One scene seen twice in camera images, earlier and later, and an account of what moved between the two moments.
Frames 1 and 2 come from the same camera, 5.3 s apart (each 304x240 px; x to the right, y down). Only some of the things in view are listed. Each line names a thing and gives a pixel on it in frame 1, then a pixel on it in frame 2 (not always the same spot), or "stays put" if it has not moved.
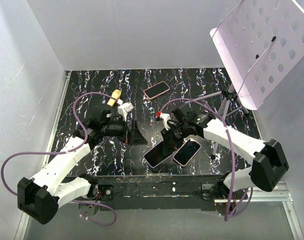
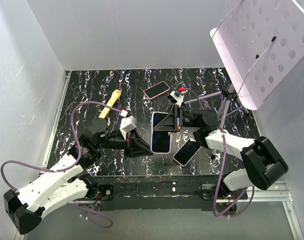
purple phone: [156, 155] -> [160, 141]
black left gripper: [137, 138] -> [139, 146]
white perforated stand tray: [260, 42] stays put
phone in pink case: [156, 90] stays put
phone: [186, 152] stays put
